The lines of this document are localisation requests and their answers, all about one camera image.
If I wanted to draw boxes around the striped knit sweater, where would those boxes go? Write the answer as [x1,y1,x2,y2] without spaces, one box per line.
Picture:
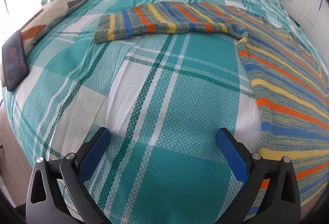
[89,2,328,223]

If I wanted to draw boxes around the patterned beige pillow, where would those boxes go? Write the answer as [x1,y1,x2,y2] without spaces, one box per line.
[1,0,88,88]

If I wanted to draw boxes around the teal plaid bedspread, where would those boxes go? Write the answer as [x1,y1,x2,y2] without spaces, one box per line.
[2,0,328,223]

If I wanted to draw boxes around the white wardrobe doors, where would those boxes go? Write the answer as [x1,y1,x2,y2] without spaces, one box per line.
[299,0,328,37]

